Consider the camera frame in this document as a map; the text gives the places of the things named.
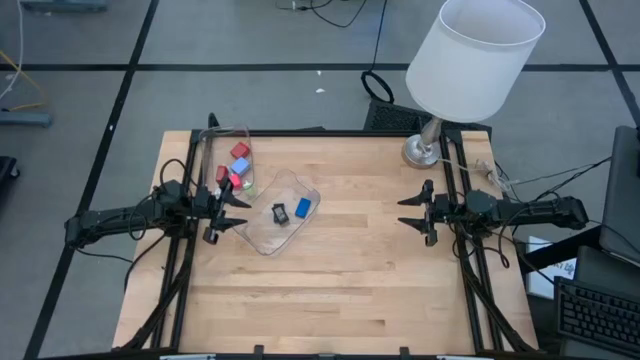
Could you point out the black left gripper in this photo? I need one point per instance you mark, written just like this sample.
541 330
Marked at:
212 210

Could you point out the silver lamp stand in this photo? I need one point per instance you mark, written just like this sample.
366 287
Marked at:
419 152

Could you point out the black perforated panel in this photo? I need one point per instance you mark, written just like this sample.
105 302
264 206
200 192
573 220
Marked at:
390 117

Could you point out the small red charger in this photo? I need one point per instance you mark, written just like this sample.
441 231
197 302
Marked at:
235 182
222 175

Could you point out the white lamp shade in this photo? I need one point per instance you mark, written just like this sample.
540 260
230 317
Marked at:
475 60

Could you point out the black chair base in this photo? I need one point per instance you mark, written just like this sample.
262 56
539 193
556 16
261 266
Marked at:
7 175

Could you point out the white printed paper sheet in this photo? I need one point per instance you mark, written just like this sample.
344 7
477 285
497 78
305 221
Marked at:
550 280

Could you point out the low clear plastic bin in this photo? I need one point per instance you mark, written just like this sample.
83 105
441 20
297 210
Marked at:
270 240

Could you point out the light blue USB charger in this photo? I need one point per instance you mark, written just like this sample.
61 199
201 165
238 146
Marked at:
240 166

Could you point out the black keyboard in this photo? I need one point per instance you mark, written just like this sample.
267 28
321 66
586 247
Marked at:
600 315

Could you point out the tall clear plastic bin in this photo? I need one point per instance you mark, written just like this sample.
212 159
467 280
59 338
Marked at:
220 150

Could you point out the blue display device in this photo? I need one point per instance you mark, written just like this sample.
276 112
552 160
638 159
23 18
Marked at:
303 207

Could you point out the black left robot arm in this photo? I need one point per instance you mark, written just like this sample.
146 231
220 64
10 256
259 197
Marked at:
120 220

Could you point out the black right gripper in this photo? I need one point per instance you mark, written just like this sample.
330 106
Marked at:
445 210

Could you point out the black device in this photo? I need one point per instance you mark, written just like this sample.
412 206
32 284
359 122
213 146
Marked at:
281 216

